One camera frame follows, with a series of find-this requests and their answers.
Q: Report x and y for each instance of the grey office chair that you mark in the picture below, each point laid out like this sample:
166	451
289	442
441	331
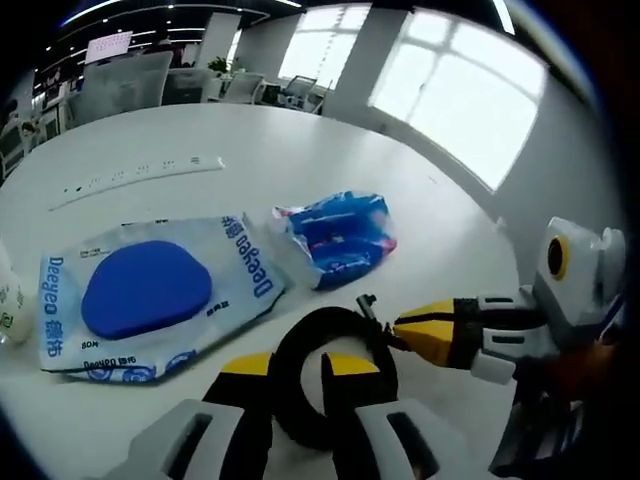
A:
192	85
127	82

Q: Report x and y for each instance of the blue tissue packet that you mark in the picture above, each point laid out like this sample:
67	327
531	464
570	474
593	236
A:
340	240

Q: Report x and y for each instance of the large window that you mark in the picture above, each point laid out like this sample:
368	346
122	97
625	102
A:
465	95

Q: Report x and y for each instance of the straight ceiling light strip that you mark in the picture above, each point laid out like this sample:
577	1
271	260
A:
504	17

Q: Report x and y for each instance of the wall screen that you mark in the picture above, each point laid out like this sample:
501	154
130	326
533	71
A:
109	47

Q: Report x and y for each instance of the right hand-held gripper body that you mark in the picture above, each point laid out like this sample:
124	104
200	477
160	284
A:
580	280

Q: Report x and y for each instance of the white table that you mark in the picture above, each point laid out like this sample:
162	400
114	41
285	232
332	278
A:
300	145

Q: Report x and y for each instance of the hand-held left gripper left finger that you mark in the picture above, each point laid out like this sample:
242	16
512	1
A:
240	425

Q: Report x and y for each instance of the window with blinds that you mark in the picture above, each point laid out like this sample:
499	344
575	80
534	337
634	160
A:
320	45

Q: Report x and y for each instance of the black mesh office chair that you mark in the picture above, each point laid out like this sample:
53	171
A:
300	90

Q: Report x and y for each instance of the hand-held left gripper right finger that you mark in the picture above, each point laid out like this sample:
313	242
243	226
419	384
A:
370	435

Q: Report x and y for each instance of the white frame office chair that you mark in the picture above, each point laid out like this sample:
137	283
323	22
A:
245	87

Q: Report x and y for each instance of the white recessed socket strip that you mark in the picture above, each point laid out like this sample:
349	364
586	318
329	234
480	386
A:
150	170

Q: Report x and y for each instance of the potted green plant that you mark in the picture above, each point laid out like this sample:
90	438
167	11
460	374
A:
217	65

